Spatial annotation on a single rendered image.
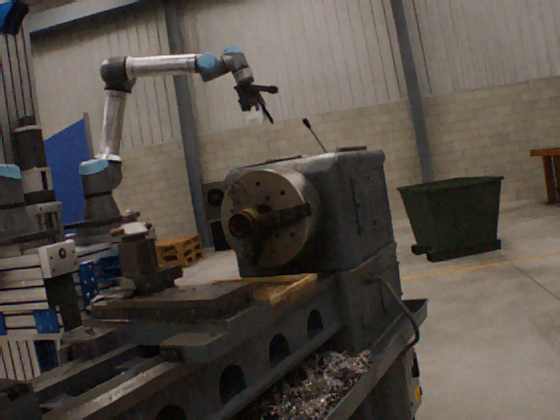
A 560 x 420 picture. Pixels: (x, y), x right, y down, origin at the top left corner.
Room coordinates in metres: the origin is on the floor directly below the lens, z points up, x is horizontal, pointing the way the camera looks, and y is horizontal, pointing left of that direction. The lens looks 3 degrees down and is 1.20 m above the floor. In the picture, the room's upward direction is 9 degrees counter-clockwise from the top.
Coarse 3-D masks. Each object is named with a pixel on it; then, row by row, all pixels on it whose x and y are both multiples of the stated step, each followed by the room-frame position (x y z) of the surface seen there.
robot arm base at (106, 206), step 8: (104, 192) 2.08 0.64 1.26; (88, 200) 2.07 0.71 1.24; (96, 200) 2.07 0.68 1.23; (104, 200) 2.08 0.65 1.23; (112, 200) 2.11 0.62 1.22; (88, 208) 2.06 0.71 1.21; (96, 208) 2.06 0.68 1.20; (104, 208) 2.07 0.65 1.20; (112, 208) 2.09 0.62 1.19; (88, 216) 2.06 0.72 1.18; (96, 216) 2.05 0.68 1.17; (104, 216) 2.06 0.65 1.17
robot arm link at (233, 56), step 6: (228, 48) 2.21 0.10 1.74; (234, 48) 2.21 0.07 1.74; (240, 48) 2.23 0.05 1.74; (228, 54) 2.21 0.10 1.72; (234, 54) 2.21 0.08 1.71; (240, 54) 2.22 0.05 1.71; (228, 60) 2.21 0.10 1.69; (234, 60) 2.21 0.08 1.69; (240, 60) 2.21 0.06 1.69; (246, 60) 2.23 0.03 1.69; (228, 66) 2.22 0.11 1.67; (234, 66) 2.21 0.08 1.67; (240, 66) 2.21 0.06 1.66; (246, 66) 2.22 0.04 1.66; (234, 72) 2.22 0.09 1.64
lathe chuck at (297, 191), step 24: (264, 168) 1.79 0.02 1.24; (264, 192) 1.78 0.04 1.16; (288, 192) 1.74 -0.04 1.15; (312, 192) 1.80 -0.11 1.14; (312, 216) 1.75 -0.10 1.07; (240, 240) 1.84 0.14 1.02; (264, 240) 1.79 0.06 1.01; (288, 240) 1.75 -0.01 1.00; (312, 240) 1.79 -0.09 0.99; (264, 264) 1.80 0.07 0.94
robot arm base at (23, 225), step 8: (0, 208) 1.60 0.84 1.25; (8, 208) 1.61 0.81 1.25; (16, 208) 1.62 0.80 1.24; (24, 208) 1.66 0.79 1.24; (0, 216) 1.59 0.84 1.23; (8, 216) 1.60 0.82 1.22; (16, 216) 1.61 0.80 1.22; (24, 216) 1.64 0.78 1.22; (0, 224) 1.59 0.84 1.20; (8, 224) 1.60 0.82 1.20; (16, 224) 1.60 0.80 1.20; (24, 224) 1.62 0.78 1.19; (32, 224) 1.66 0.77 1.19; (0, 232) 1.58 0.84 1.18; (8, 232) 1.58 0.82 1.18; (16, 232) 1.60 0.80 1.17; (24, 232) 1.62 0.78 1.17; (32, 232) 1.65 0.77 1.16
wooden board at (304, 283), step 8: (224, 280) 1.81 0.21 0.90; (232, 280) 1.79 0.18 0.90; (240, 280) 1.78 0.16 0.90; (248, 280) 1.76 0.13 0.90; (256, 280) 1.75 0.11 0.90; (264, 280) 1.73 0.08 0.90; (272, 280) 1.72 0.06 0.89; (280, 280) 1.71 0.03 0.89; (288, 280) 1.70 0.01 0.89; (296, 280) 1.68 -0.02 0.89; (304, 280) 1.59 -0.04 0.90; (312, 280) 1.63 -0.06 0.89; (272, 288) 1.64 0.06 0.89; (288, 288) 1.50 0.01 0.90; (296, 288) 1.54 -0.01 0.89; (304, 288) 1.59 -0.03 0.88; (312, 288) 1.63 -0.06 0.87; (256, 296) 1.56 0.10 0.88; (264, 296) 1.54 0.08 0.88; (272, 296) 1.43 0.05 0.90; (280, 296) 1.45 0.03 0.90; (288, 296) 1.49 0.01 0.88; (296, 296) 1.53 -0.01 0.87; (272, 304) 1.41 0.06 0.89; (280, 304) 1.45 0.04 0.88; (272, 312) 1.41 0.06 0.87
